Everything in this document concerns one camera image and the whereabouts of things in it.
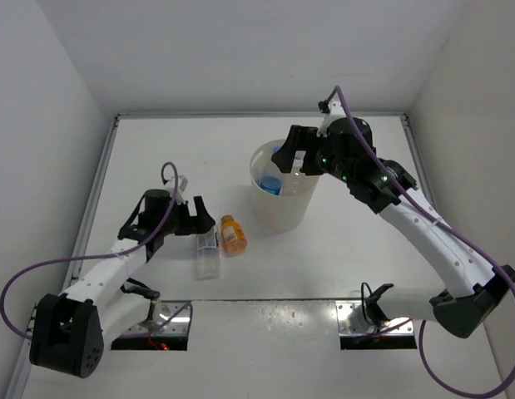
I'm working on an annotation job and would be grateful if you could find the orange plastic bottle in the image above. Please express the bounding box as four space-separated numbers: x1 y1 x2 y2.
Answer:
220 214 248 256

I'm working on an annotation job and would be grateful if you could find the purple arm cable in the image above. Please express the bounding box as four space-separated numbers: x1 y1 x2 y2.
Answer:
0 161 194 340
329 85 515 396

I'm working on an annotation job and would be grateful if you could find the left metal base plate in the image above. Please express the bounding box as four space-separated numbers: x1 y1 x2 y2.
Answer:
121 301 194 339

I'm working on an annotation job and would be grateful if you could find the left aluminium frame rail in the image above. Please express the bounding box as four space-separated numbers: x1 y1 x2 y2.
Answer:
2 115 119 399

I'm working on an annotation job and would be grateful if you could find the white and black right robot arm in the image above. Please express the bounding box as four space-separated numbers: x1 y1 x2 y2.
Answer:
271 101 509 338

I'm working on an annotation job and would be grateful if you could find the clear bottle white label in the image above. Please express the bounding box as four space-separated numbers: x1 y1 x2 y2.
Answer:
195 227 220 280

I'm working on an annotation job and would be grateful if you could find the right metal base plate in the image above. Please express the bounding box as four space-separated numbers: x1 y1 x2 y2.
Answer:
335 299 414 337

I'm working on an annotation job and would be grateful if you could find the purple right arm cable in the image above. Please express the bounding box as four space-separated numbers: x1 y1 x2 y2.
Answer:
329 85 515 396

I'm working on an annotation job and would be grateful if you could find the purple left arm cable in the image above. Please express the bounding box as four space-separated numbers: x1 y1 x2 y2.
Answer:
0 161 194 340

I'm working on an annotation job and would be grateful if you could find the cream plastic bin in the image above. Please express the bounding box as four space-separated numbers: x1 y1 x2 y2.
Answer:
250 140 319 233

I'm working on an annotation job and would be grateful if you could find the black right base cable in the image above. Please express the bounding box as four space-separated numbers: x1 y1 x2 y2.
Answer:
359 282 383 325

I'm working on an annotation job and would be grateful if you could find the clear bottle blue label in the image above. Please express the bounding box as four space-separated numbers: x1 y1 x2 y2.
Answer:
260 151 305 196

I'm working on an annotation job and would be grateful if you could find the metal base plate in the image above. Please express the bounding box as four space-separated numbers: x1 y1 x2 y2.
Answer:
121 301 194 339
335 299 414 337

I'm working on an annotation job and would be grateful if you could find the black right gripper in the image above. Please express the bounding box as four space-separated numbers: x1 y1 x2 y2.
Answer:
271 126 352 184

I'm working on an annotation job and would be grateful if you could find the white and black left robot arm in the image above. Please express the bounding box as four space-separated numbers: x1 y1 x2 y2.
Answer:
29 175 215 378

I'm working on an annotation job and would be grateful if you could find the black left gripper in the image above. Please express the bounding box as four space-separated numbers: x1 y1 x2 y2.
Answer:
159 196 215 236

